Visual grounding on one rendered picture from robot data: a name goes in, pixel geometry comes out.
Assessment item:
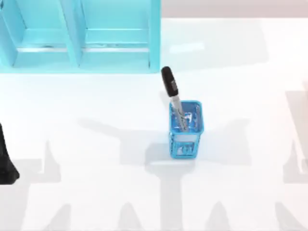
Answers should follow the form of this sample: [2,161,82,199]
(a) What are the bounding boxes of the blue mesh pen holder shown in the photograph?
[168,100,203,160]

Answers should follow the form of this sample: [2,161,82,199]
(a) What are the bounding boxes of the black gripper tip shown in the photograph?
[0,123,20,186]

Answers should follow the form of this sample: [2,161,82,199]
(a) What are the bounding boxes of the light blue rack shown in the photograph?
[0,0,162,74]

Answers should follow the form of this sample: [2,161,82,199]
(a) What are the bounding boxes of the black and grey marker pen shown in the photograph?
[160,66,188,132]

